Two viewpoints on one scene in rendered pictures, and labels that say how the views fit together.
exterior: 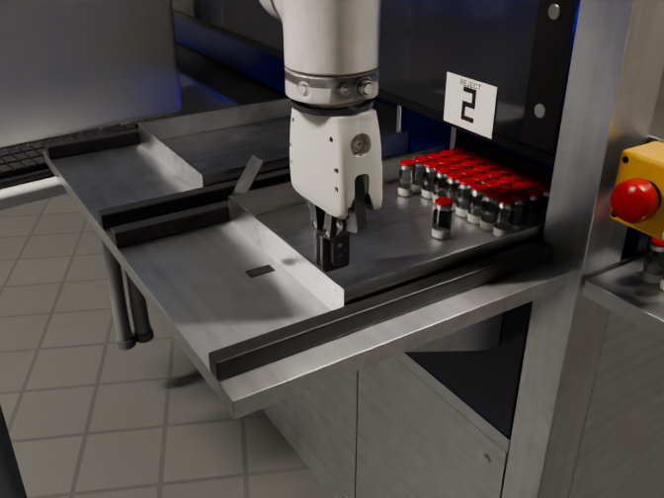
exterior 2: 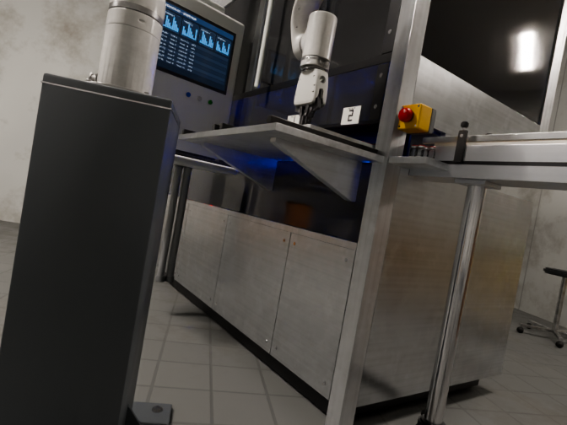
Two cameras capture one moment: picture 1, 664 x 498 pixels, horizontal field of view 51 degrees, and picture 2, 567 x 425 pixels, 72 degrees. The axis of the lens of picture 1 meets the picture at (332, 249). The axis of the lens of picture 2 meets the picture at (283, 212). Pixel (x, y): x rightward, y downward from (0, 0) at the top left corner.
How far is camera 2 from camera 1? 0.77 m
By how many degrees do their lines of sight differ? 27
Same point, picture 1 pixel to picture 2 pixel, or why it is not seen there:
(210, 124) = not seen: hidden behind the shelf
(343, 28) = (323, 42)
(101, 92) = (192, 147)
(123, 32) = (207, 127)
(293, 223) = not seen: hidden behind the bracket
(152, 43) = not seen: hidden behind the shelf
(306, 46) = (311, 46)
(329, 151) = (312, 79)
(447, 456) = (327, 271)
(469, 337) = (345, 189)
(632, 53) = (404, 80)
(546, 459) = (372, 242)
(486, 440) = (347, 250)
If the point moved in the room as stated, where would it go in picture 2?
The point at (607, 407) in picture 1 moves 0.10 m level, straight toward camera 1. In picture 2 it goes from (396, 234) to (391, 234)
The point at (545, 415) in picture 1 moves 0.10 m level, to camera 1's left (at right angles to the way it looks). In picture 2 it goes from (373, 221) to (341, 215)
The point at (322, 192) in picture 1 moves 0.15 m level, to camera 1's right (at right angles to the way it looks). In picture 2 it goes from (307, 95) to (359, 105)
